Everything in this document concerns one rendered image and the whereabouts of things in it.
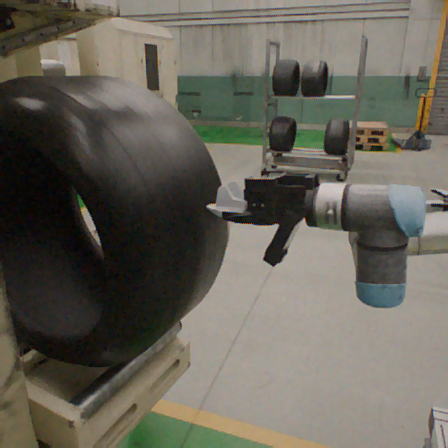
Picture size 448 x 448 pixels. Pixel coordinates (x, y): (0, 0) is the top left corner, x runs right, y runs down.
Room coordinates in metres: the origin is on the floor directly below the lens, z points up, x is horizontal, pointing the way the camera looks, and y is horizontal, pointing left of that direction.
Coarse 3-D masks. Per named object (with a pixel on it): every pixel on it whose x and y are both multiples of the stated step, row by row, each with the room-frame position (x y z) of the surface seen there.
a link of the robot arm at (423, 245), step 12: (432, 216) 0.68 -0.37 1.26; (444, 216) 0.67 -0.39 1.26; (432, 228) 0.66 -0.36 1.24; (444, 228) 0.65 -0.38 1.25; (348, 240) 0.72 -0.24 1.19; (420, 240) 0.65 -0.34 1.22; (432, 240) 0.65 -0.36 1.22; (444, 240) 0.65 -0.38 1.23; (408, 252) 0.66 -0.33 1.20; (420, 252) 0.66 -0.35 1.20; (432, 252) 0.66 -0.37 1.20; (444, 252) 0.65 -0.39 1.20
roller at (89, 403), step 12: (180, 324) 0.86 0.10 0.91; (168, 336) 0.82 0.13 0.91; (156, 348) 0.77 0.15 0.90; (132, 360) 0.72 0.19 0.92; (144, 360) 0.74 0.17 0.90; (108, 372) 0.67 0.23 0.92; (120, 372) 0.68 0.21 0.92; (132, 372) 0.70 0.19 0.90; (96, 384) 0.64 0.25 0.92; (108, 384) 0.65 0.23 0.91; (120, 384) 0.67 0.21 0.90; (84, 396) 0.61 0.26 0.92; (96, 396) 0.62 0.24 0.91; (108, 396) 0.64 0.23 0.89; (84, 408) 0.59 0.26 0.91; (96, 408) 0.61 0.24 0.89
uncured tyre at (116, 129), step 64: (0, 128) 0.71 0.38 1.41; (64, 128) 0.65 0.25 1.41; (128, 128) 0.68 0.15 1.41; (192, 128) 0.83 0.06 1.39; (0, 192) 0.97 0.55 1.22; (64, 192) 1.06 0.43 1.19; (128, 192) 0.61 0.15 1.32; (192, 192) 0.70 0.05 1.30; (0, 256) 0.91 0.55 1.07; (64, 256) 1.03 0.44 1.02; (128, 256) 0.59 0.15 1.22; (192, 256) 0.66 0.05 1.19; (64, 320) 0.86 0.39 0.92; (128, 320) 0.60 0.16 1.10
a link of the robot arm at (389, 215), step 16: (352, 192) 0.58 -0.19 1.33; (368, 192) 0.57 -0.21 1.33; (384, 192) 0.56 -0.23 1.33; (400, 192) 0.56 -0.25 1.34; (416, 192) 0.55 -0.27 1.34; (352, 208) 0.57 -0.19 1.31; (368, 208) 0.56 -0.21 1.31; (384, 208) 0.55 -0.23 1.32; (400, 208) 0.54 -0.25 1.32; (416, 208) 0.53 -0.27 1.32; (352, 224) 0.57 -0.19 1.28; (368, 224) 0.56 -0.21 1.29; (384, 224) 0.55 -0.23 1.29; (400, 224) 0.53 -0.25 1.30; (416, 224) 0.53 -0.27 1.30; (368, 240) 0.56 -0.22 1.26; (384, 240) 0.55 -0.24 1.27; (400, 240) 0.55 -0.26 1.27
